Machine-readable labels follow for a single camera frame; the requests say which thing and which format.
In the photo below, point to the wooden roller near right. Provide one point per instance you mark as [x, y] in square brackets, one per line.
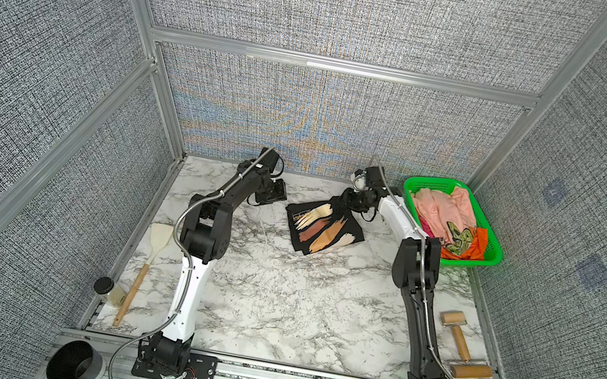
[454, 320]

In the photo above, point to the aluminium frame of enclosure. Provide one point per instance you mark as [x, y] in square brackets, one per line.
[153, 67]

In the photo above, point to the small jar black lid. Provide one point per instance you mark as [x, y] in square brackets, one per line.
[110, 291]

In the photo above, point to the wooden roller far right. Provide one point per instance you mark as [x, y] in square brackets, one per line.
[469, 370]

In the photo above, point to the magenta cloth in basket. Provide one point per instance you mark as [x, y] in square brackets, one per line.
[426, 228]

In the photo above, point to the orange graphic t-shirt in basket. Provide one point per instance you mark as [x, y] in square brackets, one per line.
[469, 244]

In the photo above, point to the black t-shirt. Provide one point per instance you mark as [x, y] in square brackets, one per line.
[318, 226]

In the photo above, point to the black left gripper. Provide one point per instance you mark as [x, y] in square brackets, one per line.
[276, 194]

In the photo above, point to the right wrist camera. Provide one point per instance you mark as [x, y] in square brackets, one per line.
[358, 180]

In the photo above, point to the white spatula wooden handle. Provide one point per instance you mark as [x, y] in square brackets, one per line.
[159, 239]

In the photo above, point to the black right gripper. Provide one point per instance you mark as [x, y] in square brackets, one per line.
[346, 193]

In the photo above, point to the pink t-shirt in basket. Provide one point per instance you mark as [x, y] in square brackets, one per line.
[437, 208]

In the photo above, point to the green plastic basket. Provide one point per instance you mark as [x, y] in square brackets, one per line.
[494, 253]

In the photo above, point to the wooden roller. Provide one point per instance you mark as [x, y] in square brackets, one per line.
[454, 320]
[469, 370]

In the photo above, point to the black cup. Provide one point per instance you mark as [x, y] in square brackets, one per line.
[76, 360]

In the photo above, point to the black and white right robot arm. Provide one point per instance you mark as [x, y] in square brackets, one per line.
[415, 268]

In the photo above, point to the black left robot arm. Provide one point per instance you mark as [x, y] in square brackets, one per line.
[203, 235]

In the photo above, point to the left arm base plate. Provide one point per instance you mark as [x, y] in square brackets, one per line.
[198, 366]

